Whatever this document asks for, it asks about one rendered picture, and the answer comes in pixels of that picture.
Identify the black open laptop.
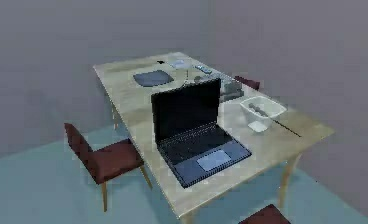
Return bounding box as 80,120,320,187
150,77,253,189

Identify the dark blue flat pad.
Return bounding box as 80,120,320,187
132,69,175,88

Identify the grey remote control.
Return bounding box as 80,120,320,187
195,64,213,75

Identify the pale blue flat book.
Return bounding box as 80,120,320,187
168,58,191,70

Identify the pale wooden table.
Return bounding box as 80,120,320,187
92,51,336,224

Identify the dark red wooden chair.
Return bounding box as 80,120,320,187
63,122,153,213
238,203,292,224
234,75,261,91

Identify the grey lumpy object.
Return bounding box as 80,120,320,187
248,103,270,118

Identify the white square bowl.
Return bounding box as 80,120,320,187
239,95,288,134

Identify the thin black pencil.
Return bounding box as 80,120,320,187
273,119,303,138

